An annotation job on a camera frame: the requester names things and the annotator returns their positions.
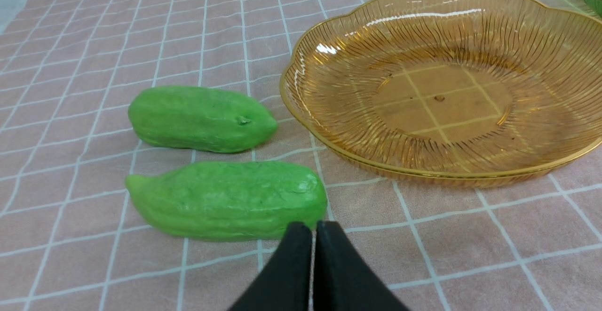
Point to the pink checkered tablecloth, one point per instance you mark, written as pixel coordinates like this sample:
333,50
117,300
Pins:
72,241

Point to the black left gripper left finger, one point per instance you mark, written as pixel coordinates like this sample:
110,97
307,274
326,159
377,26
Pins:
283,284

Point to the amber glass plate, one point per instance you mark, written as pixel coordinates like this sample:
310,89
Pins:
477,93

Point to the green bitter gourd toy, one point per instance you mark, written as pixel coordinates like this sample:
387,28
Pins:
220,201
203,119

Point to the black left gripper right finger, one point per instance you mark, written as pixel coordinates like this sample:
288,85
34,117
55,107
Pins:
342,280

